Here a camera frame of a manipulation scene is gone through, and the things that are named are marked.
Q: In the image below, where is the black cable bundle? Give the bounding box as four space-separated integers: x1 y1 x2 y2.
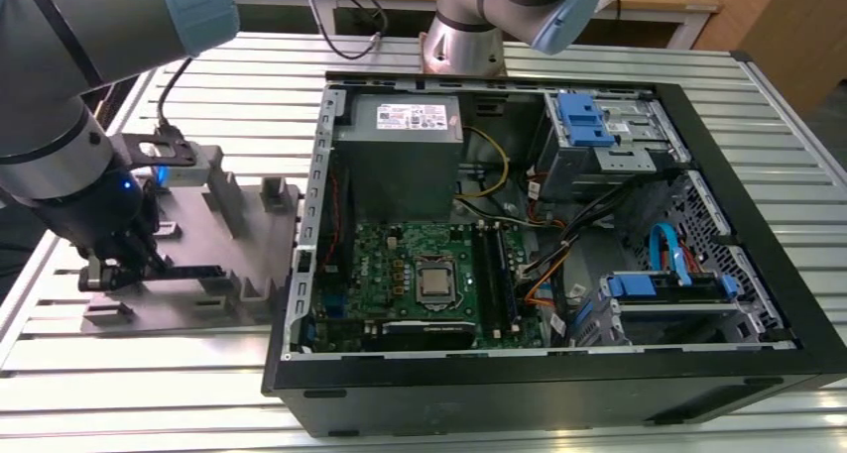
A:
547 170 686 256

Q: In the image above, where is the black camera bracket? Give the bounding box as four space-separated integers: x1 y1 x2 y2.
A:
121 133 200 170

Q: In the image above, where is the orange wire bundle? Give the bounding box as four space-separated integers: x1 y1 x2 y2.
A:
523 218 578 308

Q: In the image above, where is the wooden cabinet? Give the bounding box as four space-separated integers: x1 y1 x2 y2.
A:
693 0 847 117

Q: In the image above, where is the wooden desk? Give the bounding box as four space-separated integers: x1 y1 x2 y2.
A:
227 0 722 51

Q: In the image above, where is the green motherboard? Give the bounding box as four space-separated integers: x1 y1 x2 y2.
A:
309 219 550 353

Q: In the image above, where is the metal disk bay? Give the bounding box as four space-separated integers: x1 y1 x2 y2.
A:
594 272 794 348

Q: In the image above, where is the black loose cable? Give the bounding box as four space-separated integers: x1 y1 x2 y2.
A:
300 0 392 60

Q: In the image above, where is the grey parts rack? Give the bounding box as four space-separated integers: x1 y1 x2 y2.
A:
77 143 305 335

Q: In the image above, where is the grey power supply unit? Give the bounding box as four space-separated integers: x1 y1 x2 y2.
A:
333 93 464 216

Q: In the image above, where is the blue drive latch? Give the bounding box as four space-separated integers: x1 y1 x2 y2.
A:
557 91 618 148

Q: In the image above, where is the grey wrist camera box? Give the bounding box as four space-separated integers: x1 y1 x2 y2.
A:
141 144 223 185

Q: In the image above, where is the blue flat data cable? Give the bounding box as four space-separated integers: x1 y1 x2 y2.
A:
646 222 693 288

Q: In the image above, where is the black camera cable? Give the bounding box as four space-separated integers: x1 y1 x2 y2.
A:
154 56 197 137

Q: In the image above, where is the silver CPU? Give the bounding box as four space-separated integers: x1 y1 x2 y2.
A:
416 267 455 295

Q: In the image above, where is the red black twisted wire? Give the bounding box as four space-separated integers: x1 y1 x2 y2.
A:
323 165 349 271

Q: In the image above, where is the hard disk in blue carrier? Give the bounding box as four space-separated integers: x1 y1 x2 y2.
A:
601 272 742 305

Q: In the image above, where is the black graphics card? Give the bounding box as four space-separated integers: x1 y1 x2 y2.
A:
359 318 478 351

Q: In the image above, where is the black PC case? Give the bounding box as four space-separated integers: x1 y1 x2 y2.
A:
260 68 847 437

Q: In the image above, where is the metal drive cage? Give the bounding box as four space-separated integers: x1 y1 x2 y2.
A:
534 88 689 201

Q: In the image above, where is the yellow wire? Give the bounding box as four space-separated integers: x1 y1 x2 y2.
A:
455 125 511 199

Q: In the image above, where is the metal CPU socket cover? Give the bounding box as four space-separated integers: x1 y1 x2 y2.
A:
410 257 462 310

